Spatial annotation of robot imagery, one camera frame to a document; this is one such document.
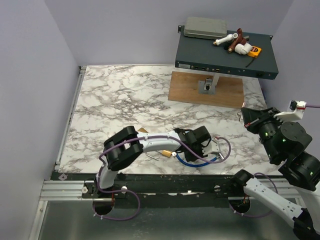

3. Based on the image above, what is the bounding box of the wooden board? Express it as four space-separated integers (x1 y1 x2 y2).
168 71 245 109

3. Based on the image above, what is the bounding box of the yellow tape measure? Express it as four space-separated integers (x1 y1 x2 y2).
247 46 262 58

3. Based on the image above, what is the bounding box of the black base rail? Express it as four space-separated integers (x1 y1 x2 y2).
79 172 261 210

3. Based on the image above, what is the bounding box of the white pipe with brass end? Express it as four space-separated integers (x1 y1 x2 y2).
213 32 239 46

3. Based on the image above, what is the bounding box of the blue rack network switch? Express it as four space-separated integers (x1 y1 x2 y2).
175 25 279 80

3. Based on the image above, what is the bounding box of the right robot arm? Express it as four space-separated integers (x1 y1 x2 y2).
230 107 320 240

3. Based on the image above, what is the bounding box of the grey plastic case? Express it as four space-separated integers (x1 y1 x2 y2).
183 17 227 40

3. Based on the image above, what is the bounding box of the brass padlock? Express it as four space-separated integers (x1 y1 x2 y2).
137 127 148 133
145 150 173 161

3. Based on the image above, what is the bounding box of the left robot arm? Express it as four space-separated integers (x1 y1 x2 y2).
93 125 212 198

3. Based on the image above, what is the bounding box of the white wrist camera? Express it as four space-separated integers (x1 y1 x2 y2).
202 139 221 155
274 100 307 123

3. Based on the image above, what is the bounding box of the grey metal socket bracket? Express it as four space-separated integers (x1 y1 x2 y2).
198 78 216 95

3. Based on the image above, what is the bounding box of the white pipe elbow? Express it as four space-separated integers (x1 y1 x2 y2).
234 42 253 55

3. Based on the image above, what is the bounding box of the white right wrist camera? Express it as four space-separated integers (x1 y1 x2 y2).
274 100 307 123

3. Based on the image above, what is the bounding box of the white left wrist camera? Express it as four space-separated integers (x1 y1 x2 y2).
202 139 221 155

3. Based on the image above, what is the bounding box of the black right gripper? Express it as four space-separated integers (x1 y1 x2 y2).
240 105 284 160

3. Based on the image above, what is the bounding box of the brown pipe fitting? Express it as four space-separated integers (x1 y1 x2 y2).
227 28 247 53

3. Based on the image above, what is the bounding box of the blue cable loop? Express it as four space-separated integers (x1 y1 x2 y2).
176 152 225 168

